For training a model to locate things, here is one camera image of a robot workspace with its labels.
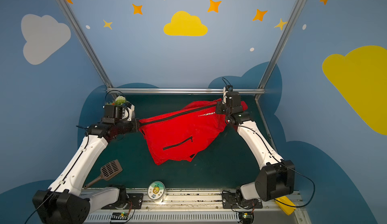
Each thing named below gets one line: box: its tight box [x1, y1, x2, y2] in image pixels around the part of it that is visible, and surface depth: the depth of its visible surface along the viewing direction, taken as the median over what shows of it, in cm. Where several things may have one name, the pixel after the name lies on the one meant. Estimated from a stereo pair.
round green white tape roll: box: [147, 180, 166, 203], surface depth 72 cm
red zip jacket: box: [138, 98, 248, 165], surface depth 85 cm
